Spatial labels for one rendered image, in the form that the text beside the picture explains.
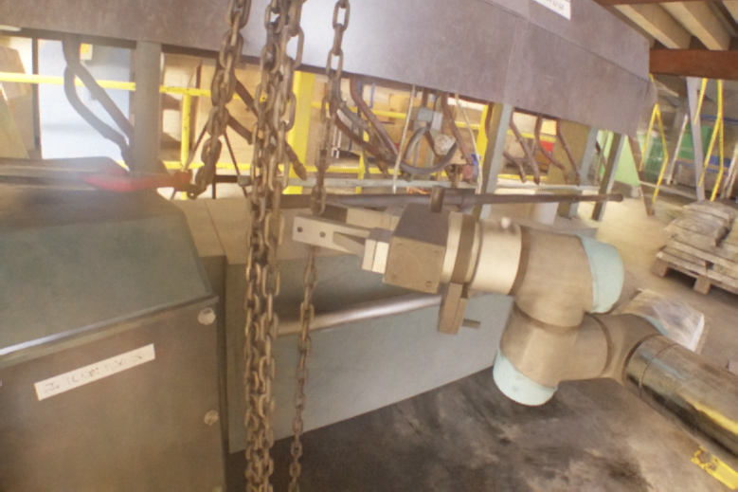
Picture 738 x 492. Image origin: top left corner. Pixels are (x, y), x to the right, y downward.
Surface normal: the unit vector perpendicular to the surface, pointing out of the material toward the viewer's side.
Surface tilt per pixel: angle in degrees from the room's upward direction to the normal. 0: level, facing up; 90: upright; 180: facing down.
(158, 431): 90
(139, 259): 45
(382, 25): 90
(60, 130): 90
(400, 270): 90
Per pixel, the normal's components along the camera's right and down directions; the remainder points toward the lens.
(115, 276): 0.66, -0.48
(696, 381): -0.61, -0.76
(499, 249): -0.07, -0.29
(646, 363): -0.83, -0.50
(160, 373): 0.77, 0.28
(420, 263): -0.17, 0.23
